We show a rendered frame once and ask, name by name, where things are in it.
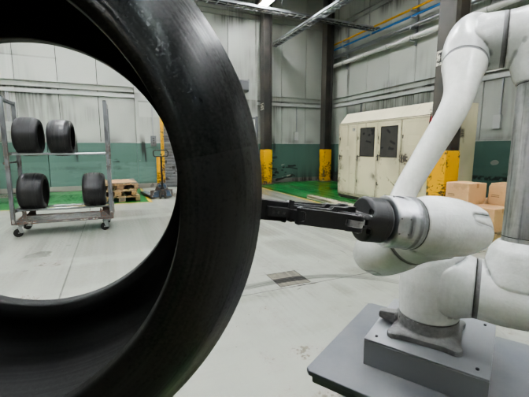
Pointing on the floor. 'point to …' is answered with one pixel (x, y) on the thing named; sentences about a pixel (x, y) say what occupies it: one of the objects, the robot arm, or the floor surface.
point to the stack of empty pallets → (123, 191)
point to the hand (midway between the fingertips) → (264, 209)
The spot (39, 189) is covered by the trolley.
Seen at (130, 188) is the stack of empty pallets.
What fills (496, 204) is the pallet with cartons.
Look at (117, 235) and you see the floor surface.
